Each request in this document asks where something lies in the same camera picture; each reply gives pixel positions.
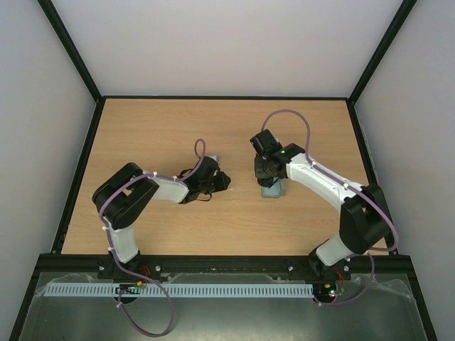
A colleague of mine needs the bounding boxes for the grey glasses case green inside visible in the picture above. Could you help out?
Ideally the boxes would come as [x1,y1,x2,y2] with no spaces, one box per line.
[262,178,285,198]

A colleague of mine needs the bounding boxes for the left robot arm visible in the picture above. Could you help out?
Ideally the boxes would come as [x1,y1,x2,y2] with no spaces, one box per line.
[92,156,231,264]

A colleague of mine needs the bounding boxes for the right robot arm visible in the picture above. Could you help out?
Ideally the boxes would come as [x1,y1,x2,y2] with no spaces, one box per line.
[250,129,397,278]

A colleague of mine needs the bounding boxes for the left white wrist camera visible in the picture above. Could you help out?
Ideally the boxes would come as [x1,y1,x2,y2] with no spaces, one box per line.
[209,155,220,164]

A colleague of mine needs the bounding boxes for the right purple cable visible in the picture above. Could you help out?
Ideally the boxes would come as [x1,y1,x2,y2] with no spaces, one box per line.
[261,109,400,307]

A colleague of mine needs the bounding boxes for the black aluminium frame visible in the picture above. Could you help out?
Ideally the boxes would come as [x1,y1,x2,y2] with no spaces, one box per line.
[10,0,437,340]

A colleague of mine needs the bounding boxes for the black front mounting rail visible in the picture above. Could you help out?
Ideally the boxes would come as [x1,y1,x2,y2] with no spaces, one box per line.
[35,252,413,283]

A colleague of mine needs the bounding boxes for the light blue slotted cable duct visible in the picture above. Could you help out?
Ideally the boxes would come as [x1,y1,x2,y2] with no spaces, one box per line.
[43,283,314,298]

